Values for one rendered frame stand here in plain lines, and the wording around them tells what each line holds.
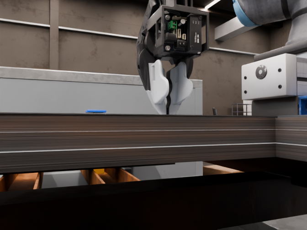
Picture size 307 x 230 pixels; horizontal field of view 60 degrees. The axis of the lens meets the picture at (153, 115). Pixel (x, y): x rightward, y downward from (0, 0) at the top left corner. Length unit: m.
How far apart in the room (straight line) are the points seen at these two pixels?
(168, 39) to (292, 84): 0.35
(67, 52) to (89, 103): 9.77
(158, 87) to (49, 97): 0.75
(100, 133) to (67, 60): 10.60
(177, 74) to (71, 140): 0.27
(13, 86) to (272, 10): 0.90
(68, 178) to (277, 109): 0.68
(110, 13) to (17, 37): 3.64
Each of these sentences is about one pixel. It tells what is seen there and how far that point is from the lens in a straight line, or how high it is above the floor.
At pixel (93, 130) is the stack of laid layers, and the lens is 0.19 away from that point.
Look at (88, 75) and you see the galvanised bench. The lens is 1.12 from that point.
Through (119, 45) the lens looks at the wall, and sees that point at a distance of 11.35.
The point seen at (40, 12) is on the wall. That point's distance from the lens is 11.24.
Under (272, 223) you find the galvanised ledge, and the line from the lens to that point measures 0.51.
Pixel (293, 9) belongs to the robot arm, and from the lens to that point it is 0.85.
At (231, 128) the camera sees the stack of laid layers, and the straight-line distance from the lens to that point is 0.24.
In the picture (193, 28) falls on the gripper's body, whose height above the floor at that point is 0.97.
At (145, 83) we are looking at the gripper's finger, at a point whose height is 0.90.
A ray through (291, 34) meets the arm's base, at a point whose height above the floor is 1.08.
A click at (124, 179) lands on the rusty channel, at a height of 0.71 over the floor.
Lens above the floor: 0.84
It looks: 2 degrees up
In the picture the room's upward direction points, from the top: straight up
